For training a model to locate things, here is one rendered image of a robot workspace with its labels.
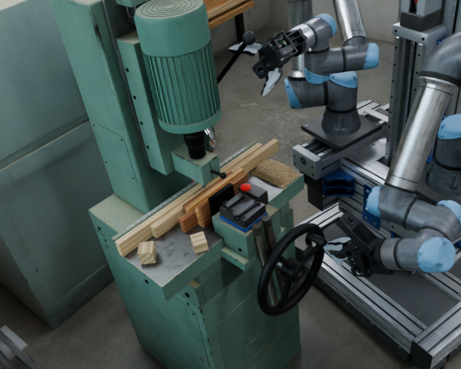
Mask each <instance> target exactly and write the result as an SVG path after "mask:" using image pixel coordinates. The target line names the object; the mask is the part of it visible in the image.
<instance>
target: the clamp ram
mask: <svg viewBox="0 0 461 369"><path fill-rule="evenodd" d="M234 196H235V195H234V189H233V184H231V183H228V184H227V185H226V186H224V187H223V188H222V189H220V190H219V191H217V192H216V193H215V194H214V195H212V196H210V197H209V198H208V200H209V207H210V211H211V218H212V217H213V216H214V215H215V214H216V213H218V212H219V211H220V207H221V206H222V205H223V204H225V203H226V202H227V201H229V200H230V199H232V197H234Z"/></svg>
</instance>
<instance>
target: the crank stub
mask: <svg viewBox="0 0 461 369"><path fill-rule="evenodd" d="M307 238H309V239H310V240H311V241H313V242H314V243H315V244H317V245H320V246H321V247H323V246H326V243H327V241H326V239H325V238H323V237H322V236H319V235H317V234H314V233H311V232H308V233H307Z"/></svg>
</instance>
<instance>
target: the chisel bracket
mask: <svg viewBox="0 0 461 369"><path fill-rule="evenodd" d="M171 157H172V160H173V166H174V169H175V170H176V171H178V172H179V173H181V174H184V175H185V176H187V177H189V178H191V179H193V180H195V181H196V182H198V183H200V184H202V185H207V184H208V183H209V182H210V181H212V180H213V179H215V178H217V177H218V175H216V174H213V173H211V172H210V170H211V169H212V170H215V171H218V172H220V164H219V160H218V156H217V155H215V154H213V153H211V152H208V151H206V155H205V156H204V157H202V158H201V159H192V158H190V156H189V152H188V148H187V146H186V144H185V143H183V144H182V145H181V146H179V147H177V148H176V149H174V150H173V151H171Z"/></svg>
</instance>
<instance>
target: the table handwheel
mask: <svg viewBox="0 0 461 369"><path fill-rule="evenodd" d="M308 232H311V233H314V234H317V235H319V236H322V237H323V238H325V236H324V233H323V230H322V229H321V228H320V226H318V225H316V224H314V223H302V224H300V225H298V226H296V227H294V228H292V229H291V230H290V231H289V232H288V233H287V234H286V235H284V237H283V238H281V240H280V241H279V242H278V243H277V244H276V245H275V247H274V249H273V250H272V251H271V253H270V251H269V252H268V253H267V255H268V258H267V260H266V263H265V264H264V266H263V269H262V271H261V275H260V278H259V281H258V290H257V299H258V305H259V307H260V309H261V310H262V311H263V312H264V313H265V314H266V315H268V316H280V315H282V314H284V313H287V312H288V311H289V310H291V309H292V308H294V307H295V306H296V305H297V304H298V303H299V302H300V301H301V300H302V299H303V297H304V296H305V295H306V293H307V292H308V291H309V289H310V288H311V286H312V284H313V283H314V281H315V279H316V277H317V276H318V273H319V271H320V268H321V265H322V263H323V258H324V254H325V250H324V249H323V247H324V246H323V247H321V246H320V245H317V244H316V246H314V248H313V249H311V251H309V252H308V253H307V254H306V255H305V256H303V257H302V258H301V259H300V260H299V261H298V260H296V259H294V258H292V257H291V258H288V259H286V258H284V257H283V256H282V254H283V253H284V252H285V250H286V249H287V248H288V246H289V245H290V244H291V243H292V242H293V241H294V240H295V239H297V238H298V237H299V236H301V235H302V234H305V233H308ZM314 254H315V256H314V259H313V262H312V266H311V267H310V270H309V272H308V274H307V276H306V277H305V279H304V281H303V283H302V284H301V285H300V287H299V288H298V290H297V291H296V292H295V293H294V294H293V296H292V297H290V298H289V299H288V300H287V301H286V299H287V296H288V292H289V290H290V287H291V284H292V282H293V283H295V282H298V281H300V280H301V279H302V277H303V276H304V273H305V265H304V264H305V263H306V262H307V261H308V260H309V259H310V258H311V257H312V256H313V255H314ZM275 267H276V268H278V269H280V270H281V275H282V276H283V277H285V278H287V280H286V282H285V287H284V289H283V293H282V296H281V298H280V302H279V304H278V306H271V305H270V304H269V302H268V297H267V292H268V287H269V281H270V278H271V275H272V272H273V271H274V268H275Z"/></svg>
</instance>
